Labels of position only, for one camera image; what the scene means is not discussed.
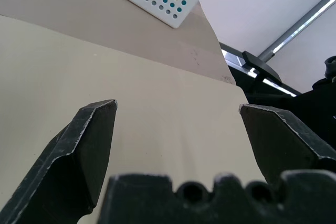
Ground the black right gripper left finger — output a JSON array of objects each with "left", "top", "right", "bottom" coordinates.
[{"left": 0, "top": 99, "right": 118, "bottom": 224}]

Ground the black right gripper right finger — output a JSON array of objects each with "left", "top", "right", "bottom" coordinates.
[{"left": 238, "top": 103, "right": 336, "bottom": 183}]

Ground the black stand base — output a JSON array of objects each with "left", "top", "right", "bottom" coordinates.
[{"left": 241, "top": 50, "right": 284, "bottom": 86}]

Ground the silver metal pole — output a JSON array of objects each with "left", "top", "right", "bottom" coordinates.
[{"left": 257, "top": 0, "right": 336, "bottom": 61}]

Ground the white perforated plastic basket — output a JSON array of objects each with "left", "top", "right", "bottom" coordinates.
[{"left": 83, "top": 0, "right": 222, "bottom": 29}]

